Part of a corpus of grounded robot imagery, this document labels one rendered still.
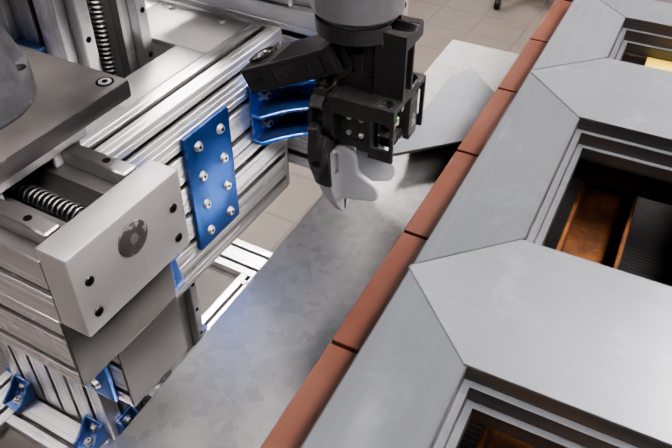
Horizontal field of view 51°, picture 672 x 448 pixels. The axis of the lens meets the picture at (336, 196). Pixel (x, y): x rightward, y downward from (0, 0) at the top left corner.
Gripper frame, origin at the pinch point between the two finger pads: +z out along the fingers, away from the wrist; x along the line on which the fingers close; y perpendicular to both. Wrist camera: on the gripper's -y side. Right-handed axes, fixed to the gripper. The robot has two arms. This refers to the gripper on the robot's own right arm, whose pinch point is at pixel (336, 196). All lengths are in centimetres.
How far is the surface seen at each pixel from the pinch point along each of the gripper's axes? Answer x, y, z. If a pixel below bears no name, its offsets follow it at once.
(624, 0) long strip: 75, 16, 6
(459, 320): -5.0, 15.4, 5.5
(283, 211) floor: 87, -63, 92
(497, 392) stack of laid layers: -9.6, 20.7, 7.3
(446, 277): -0.3, 12.4, 5.5
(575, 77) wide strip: 45.0, 14.8, 5.5
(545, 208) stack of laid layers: 16.9, 18.1, 7.3
